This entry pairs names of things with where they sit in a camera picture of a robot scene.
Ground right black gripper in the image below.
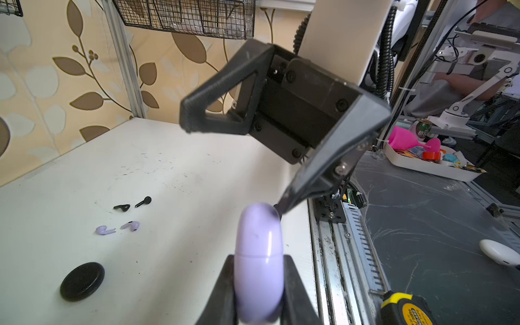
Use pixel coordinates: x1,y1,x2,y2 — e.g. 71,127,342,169
180,39,391,215

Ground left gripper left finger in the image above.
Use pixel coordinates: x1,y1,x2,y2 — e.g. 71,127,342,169
196,255,237,325

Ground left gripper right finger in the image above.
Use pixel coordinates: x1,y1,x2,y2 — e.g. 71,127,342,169
282,255,321,325

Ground purple round charging case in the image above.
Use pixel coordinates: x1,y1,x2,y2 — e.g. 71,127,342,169
234,203,284,324

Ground purple earbud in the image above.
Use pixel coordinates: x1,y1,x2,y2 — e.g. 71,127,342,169
120,221,140,232
95,226,116,236

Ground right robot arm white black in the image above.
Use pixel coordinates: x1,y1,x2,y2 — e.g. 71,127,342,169
179,1,428,214

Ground black round charging case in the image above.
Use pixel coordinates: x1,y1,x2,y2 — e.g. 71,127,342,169
60,262,105,302

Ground yellow black tape measure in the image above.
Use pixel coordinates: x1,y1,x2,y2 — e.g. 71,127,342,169
381,291,437,325

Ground black earbud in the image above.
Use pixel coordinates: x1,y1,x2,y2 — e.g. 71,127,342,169
135,196,152,208
113,204,131,212

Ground pink plastic funnel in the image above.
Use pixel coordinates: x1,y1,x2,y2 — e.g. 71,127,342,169
388,127,441,152

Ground white parts tray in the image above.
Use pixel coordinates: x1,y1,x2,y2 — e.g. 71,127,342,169
383,145,483,182

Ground white object on floor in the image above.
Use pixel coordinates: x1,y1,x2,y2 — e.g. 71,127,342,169
479,239,520,269

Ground right wire basket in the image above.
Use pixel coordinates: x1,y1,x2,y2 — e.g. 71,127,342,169
113,0,256,39

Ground wire basket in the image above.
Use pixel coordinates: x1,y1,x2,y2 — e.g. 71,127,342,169
113,0,256,39
0,0,23,17

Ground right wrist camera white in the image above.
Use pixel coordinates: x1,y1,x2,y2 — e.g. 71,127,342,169
299,0,393,85

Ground back wire basket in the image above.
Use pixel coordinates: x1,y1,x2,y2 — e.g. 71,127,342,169
0,0,23,17

